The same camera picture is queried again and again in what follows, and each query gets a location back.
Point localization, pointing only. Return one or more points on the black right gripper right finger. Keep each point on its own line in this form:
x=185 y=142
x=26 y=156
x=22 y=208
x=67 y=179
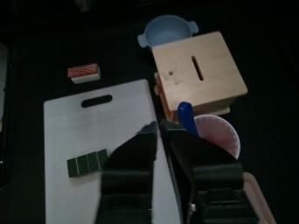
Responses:
x=210 y=180

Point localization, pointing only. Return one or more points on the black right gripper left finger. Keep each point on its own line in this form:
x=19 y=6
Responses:
x=129 y=175

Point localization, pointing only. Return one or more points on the toy sushi roll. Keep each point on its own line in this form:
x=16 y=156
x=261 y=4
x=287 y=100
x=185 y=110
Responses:
x=87 y=162

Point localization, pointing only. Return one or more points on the red plastic cup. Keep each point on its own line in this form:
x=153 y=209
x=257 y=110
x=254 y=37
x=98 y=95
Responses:
x=222 y=134

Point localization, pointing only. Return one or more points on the white plastic cutting board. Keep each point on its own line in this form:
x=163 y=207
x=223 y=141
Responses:
x=82 y=128

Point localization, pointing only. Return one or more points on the blue toy utensil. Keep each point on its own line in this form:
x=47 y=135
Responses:
x=187 y=116

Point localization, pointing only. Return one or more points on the toy salmon nigiri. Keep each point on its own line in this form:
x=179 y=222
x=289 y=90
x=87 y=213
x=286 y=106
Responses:
x=83 y=73

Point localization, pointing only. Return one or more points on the wooden box with red drawer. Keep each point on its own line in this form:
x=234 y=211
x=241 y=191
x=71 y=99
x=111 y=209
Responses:
x=198 y=70

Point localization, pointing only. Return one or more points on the grey-blue toy pot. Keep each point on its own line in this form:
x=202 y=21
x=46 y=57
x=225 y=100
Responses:
x=167 y=30

